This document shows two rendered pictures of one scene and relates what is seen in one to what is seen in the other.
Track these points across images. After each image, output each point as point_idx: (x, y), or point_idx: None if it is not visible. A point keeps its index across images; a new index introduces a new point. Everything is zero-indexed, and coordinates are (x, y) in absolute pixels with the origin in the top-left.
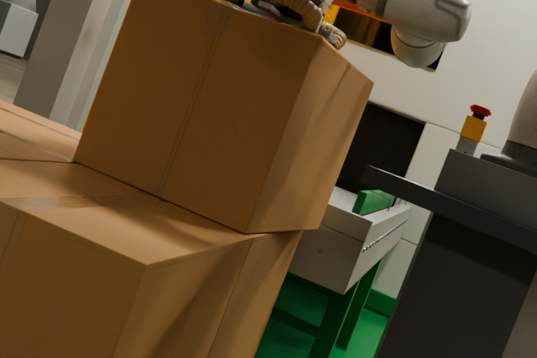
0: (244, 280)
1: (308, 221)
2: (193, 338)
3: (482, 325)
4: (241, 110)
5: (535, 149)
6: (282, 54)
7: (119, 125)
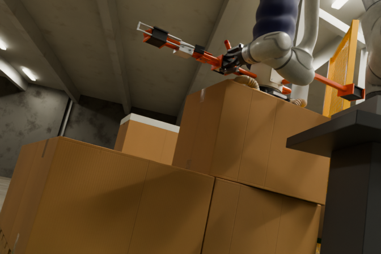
0: (224, 205)
1: (301, 193)
2: (164, 216)
3: (355, 202)
4: (208, 123)
5: (371, 92)
6: (217, 93)
7: (180, 152)
